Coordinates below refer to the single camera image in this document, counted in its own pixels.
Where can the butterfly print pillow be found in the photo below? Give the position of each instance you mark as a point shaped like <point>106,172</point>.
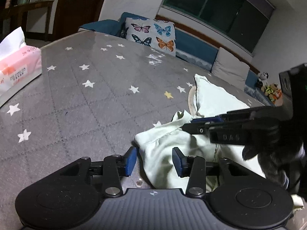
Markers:
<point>148,33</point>

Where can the pale green garment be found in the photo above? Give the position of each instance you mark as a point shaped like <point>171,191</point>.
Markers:
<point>163,143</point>

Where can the blue sofa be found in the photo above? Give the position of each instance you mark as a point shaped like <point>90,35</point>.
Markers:
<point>199,50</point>

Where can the panda plush toy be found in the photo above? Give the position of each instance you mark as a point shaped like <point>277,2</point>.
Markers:
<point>262,79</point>

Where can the orange fox plush toy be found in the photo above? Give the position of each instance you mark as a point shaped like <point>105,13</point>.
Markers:
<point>277,97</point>

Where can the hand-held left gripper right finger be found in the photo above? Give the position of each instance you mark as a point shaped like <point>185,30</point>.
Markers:
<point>177,162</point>

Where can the dark wooden door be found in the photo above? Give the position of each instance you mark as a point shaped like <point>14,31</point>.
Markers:
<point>79,4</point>

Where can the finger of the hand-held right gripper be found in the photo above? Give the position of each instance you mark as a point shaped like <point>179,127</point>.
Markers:
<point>227,134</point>
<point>206,119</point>

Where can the bear plush toy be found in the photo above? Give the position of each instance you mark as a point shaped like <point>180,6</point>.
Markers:
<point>269,91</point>

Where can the plain grey pillow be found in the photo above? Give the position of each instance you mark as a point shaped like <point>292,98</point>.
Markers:
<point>230,69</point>

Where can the person's right forearm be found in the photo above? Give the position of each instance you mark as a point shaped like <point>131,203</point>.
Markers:
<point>275,167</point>

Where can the dark wooden shelf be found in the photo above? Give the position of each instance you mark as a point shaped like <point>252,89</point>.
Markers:
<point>9,0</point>

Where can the grey star tablecloth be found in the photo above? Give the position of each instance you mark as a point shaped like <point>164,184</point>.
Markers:
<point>84,105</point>

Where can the dark window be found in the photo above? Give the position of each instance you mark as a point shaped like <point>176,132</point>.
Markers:
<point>215,9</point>

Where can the wooden side table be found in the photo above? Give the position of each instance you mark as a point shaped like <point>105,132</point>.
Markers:
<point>33,7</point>

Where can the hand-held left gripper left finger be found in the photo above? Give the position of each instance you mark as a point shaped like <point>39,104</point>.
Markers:
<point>130,161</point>

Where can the pink tissue pack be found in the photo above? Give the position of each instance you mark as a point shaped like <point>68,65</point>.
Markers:
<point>19,69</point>

